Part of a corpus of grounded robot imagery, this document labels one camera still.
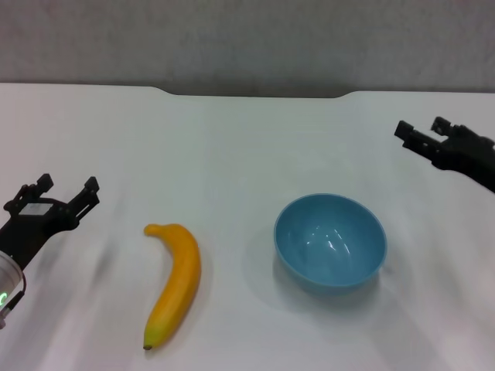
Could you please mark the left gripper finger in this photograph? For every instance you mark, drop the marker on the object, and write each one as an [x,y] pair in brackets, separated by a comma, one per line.
[87,197]
[43,183]

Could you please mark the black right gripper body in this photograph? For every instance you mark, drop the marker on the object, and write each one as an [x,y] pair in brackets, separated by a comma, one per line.
[472,154]

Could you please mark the yellow banana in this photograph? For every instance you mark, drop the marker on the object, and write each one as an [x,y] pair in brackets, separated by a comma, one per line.
[181,270]

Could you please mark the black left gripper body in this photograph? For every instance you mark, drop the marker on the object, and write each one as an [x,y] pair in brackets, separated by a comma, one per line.
[35,220]

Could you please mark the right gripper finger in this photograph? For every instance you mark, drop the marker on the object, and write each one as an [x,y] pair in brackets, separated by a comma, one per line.
[444,126]
[414,139]

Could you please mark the blue ceramic bowl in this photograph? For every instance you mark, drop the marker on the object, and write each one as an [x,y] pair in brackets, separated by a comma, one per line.
[328,251]

